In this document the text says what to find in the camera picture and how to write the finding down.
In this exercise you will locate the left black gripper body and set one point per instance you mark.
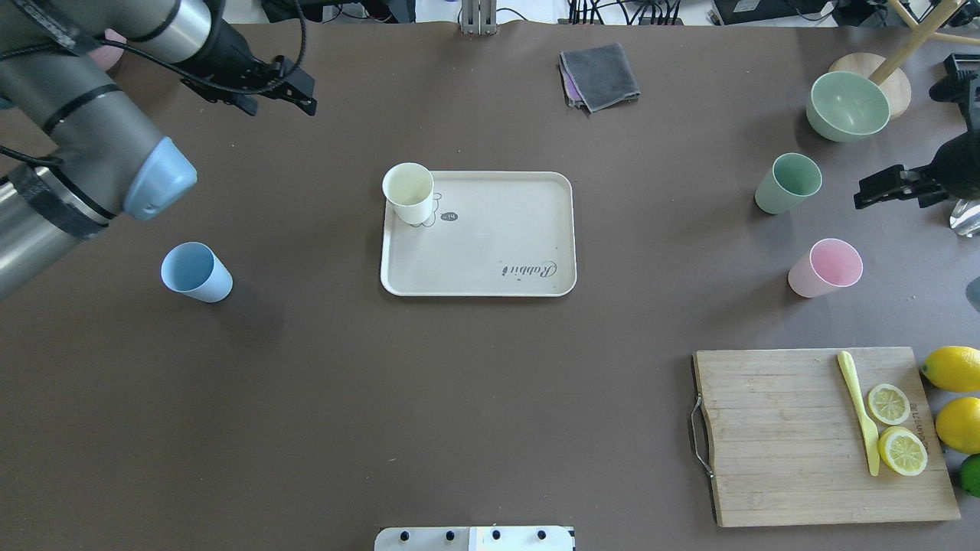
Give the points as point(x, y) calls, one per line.
point(230, 47)

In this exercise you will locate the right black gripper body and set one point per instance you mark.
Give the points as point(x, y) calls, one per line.
point(962, 162)

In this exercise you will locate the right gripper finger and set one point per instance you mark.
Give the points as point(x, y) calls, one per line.
point(864, 200)
point(890, 180)

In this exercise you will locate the pink cup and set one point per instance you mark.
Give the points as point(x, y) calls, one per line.
point(828, 266)

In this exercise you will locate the green cup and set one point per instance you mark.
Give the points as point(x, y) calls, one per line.
point(792, 178)

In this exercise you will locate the blue cup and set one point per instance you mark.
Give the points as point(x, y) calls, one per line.
point(192, 269)

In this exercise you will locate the cream white cup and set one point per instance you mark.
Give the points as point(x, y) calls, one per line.
point(409, 188)

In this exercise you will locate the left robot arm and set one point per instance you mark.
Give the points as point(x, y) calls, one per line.
point(109, 157)

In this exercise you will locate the beige rabbit tray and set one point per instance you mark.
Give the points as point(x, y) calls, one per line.
point(492, 234)

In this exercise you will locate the metal scoop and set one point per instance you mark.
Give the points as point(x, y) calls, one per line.
point(965, 218)

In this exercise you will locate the green bowl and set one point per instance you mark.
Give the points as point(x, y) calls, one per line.
point(845, 107)

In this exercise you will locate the wooden mug tree stand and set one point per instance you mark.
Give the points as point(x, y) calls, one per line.
point(887, 72)

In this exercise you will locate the pink bowl with ice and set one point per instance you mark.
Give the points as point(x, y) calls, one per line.
point(107, 56)

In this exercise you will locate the whole lemon outer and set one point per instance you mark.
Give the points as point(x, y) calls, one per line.
point(953, 368)

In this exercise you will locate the lemon half slice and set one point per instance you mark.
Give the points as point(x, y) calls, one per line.
point(902, 451)
point(888, 404)

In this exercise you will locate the whole lemon near lime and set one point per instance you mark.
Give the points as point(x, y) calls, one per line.
point(957, 425)

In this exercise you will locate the yellow plastic knife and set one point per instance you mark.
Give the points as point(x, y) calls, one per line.
point(869, 431)

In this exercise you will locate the wooden cutting board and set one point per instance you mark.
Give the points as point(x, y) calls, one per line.
point(784, 445)

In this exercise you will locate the grey folded cloth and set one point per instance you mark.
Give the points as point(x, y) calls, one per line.
point(597, 78)

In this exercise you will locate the lime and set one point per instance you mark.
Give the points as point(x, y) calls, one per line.
point(969, 475)

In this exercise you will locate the aluminium frame post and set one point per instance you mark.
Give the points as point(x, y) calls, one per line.
point(479, 17)

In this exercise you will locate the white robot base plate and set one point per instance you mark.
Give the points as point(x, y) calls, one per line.
point(532, 537)

